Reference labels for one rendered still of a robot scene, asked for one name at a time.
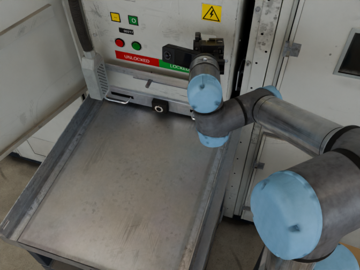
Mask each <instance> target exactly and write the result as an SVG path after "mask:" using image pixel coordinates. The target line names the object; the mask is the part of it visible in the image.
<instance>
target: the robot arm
mask: <svg viewBox="0 0 360 270"><path fill-rule="evenodd" d="M218 41H222V42H218ZM223 57H224V40H223V38H216V36H214V35H206V34H201V33H200V32H195V40H193V50H192V49H188V48H183V47H179V46H176V45H173V44H167V45H165V46H163V47H162V61H163V62H166V63H169V64H173V65H177V66H181V67H183V68H187V69H189V84H188V87H187V98H188V101H189V104H190V106H191V107H192V109H193V113H194V118H195V122H196V130H197V132H198V135H199V139H200V142H201V143H202V144H203V145H205V146H207V147H219V146H222V145H224V143H226V142H227V141H228V138H229V132H230V131H233V130H235V129H238V128H241V127H243V126H246V125H248V124H251V123H253V122H256V123H258V124H259V125H261V126H263V127H264V128H266V129H267V130H269V131H271V132H272V133H274V134H275V135H277V136H279V137H280V138H282V139H284V140H285V141H287V142H288V143H290V144H292V145H294V146H295V147H297V148H298V149H300V150H302V151H303V152H305V153H306V154H308V155H309V156H311V157H313V158H312V159H309V160H307V161H305V162H302V163H300V164H297V165H295V166H293V167H291V168H288V169H286V170H281V171H277V172H275V173H273V174H271V175H269V176H268V177H267V178H265V179H263V180H262V181H260V182H259V183H257V184H256V186H255V187H254V188H253V190H252V193H251V200H250V205H251V212H252V213H253V221H254V224H255V227H256V229H257V231H258V234H259V235H260V237H261V239H262V241H263V242H264V244H265V245H266V246H267V248H268V252H267V258H266V262H265V263H263V264H262V265H261V266H260V268H259V269H258V270H359V265H358V262H357V260H356V258H355V256H354V255H353V254H352V252H351V251H350V250H349V249H348V248H346V247H345V246H344V245H342V244H340V243H339V241H340V239H341V238H342V237H343V236H345V235H347V234H348V233H351V232H353V231H355V230H357V229H359V228H360V126H357V125H346V126H342V125H340V124H337V123H335V122H332V121H330V120H328V119H326V118H323V117H321V116H319V115H316V114H314V113H312V112H310V111H307V110H305V109H303V108H300V107H298V106H296V105H293V104H291V103H289V102H287V101H284V100H283V99H282V96H281V94H280V92H279V91H278V90H277V89H276V87H274V86H272V85H268V86H265V87H259V88H257V89H255V90H253V91H251V92H248V93H245V94H243V95H240V96H237V97H235V98H232V99H230V100H227V101H223V96H222V87H221V79H220V75H221V74H224V65H225V59H223Z"/></svg>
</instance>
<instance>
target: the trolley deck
mask: <svg viewBox="0 0 360 270"><path fill-rule="evenodd" d="M242 128H243V127H240V128H238V129H235V130H234V131H233V133H232V137H231V141H230V144H229V147H228V151H227V155H226V158H225V161H224V164H223V168H222V171H221V175H220V178H219V182H218V184H217V188H216V191H215V195H214V199H213V202H212V205H211V209H210V212H209V215H208V219H207V222H206V226H205V229H204V233H203V236H202V239H201V242H200V246H199V250H198V253H197V256H196V260H195V263H194V266H193V270H204V267H205V263H206V259H207V255H208V252H209V248H210V245H211V241H212V238H213V234H214V230H215V226H216V223H217V220H218V216H219V212H220V208H221V205H222V201H223V197H224V193H225V190H226V187H227V183H228V179H229V175H230V172H231V168H232V165H233V161H234V158H235V154H236V150H237V146H238V143H239V139H240V136H241V133H242ZM215 151H216V147H207V146H205V145H203V144H202V143H201V142H200V139H199V135H198V132H197V130H196V122H195V121H194V120H192V118H191V116H188V115H183V114H179V113H176V112H171V111H168V113H167V114H164V113H161V112H157V111H153V110H152V107H149V106H144V105H141V104H136V103H132V102H128V103H127V104H122V103H118V102H113V101H109V100H105V101H104V103H103V104H102V106H101V107H100V109H99V111H98V112H97V114H96V115H95V117H94V118H93V120H92V122H91V123H90V125H89V127H88V128H87V130H86V131H85V133H84V135H83V136H82V138H81V139H80V141H79V142H78V144H77V146H76V147H75V149H74V151H73V152H72V154H71V155H70V157H69V159H68V160H67V162H66V164H65V165H64V167H63V168H62V170H61V172H60V173H59V174H58V176H57V178H56V179H55V181H54V182H53V184H52V186H51V187H50V189H49V191H48V192H47V194H46V196H45V197H44V199H43V200H42V202H41V203H40V205H39V207H38V208H37V210H36V211H35V213H34V215H33V216H32V218H31V219H30V221H29V223H28V224H27V226H26V228H25V229H24V231H23V232H22V234H21V235H20V237H19V239H18V240H17V241H16V242H15V241H12V240H10V239H7V238H5V236H4V235H2V234H1V233H0V238H1V239H2V240H3V241H4V242H6V243H8V244H11V245H14V246H17V247H20V248H23V249H25V250H28V251H32V252H35V253H38V254H40V255H43V256H46V257H49V258H52V259H55V260H58V261H61V262H63V263H66V264H69V265H72V266H75V267H78V268H81V269H84V270H90V269H92V270H178V267H179V263H180V261H181V258H182V254H183V251H184V248H185V245H186V241H187V239H188V236H189V233H190V229H191V226H192V223H193V220H194V216H195V214H196V211H197V208H198V205H199V201H200V198H201V195H202V192H203V189H204V186H205V183H206V179H207V176H208V173H209V170H210V167H211V164H212V161H213V157H214V154H215Z"/></svg>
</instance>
